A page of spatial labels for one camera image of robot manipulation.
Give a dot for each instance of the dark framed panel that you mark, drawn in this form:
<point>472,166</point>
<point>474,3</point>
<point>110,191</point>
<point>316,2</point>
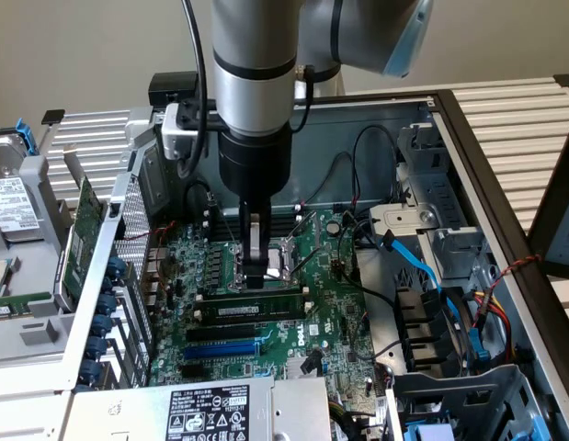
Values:
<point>548,220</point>

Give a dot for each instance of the round coin battery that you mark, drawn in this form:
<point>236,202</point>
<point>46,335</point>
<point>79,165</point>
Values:
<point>333,227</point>

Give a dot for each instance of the blue card retention clip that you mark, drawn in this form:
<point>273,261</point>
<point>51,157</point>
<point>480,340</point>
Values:
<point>107,305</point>
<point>101,326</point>
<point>98,349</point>
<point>117,270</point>
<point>92,373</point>

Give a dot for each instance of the black power supply label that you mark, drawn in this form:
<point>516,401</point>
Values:
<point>206,413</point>

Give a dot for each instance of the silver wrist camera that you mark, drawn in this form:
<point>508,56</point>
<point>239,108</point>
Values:
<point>174,133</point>

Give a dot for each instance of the grey power supply unit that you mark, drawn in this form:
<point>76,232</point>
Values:
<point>128,409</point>

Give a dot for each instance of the black fan shroud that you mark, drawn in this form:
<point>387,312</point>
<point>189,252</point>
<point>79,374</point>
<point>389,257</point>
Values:
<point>422,317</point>

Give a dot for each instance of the metal drive cage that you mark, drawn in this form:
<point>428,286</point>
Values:
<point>449,197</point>

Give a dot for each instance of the short black expansion slot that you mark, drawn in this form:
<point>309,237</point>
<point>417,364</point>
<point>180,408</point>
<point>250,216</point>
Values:
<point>199,372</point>

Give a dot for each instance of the grey metal disk bay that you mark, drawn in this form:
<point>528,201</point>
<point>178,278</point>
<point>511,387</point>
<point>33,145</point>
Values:
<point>472,390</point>

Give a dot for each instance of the black table clamp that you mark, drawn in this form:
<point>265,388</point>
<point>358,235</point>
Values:
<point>53,116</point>
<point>565,80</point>

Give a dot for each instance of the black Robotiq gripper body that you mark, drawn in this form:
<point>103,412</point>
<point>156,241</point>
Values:
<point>254,161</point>

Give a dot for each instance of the grey parts rack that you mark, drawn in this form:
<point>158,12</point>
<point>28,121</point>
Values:
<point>33,174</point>

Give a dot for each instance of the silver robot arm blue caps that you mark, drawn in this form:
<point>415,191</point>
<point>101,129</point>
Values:
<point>252,92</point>

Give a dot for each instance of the small silver heatsink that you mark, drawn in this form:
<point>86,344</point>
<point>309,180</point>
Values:
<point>302,367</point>

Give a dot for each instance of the open metal PC case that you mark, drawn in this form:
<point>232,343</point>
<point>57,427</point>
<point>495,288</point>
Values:
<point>334,138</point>

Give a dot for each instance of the blue disk bracket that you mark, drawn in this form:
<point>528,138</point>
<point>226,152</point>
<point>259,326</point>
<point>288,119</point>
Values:
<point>27,138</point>

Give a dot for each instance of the green graphics card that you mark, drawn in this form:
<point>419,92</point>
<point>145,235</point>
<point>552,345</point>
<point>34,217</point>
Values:
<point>82,239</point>

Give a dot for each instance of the long black expansion slot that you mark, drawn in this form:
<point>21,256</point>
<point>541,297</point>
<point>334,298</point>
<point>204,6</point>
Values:
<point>219,333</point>

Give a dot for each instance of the blue expansion slot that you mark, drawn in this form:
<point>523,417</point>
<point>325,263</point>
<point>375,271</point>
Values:
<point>219,351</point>

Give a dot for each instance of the silver hard disk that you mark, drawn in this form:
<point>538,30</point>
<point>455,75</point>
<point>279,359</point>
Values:
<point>13,211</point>

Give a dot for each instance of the metal CPU socket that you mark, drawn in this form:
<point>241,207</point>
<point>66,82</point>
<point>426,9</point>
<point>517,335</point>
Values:
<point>279,271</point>

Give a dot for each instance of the silver CPU chip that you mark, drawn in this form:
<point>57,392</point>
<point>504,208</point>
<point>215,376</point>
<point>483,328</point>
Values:
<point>0,275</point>

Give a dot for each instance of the black box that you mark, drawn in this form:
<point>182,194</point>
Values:
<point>171,87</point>

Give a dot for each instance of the blue plastic latch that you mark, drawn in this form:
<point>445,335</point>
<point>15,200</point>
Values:
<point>481,358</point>

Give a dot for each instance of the green Dell motherboard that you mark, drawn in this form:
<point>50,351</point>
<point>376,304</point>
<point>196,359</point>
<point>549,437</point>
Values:
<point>330,285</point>

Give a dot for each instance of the thin metal locking lever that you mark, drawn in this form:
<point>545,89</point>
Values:
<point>226,221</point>
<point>308,262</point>

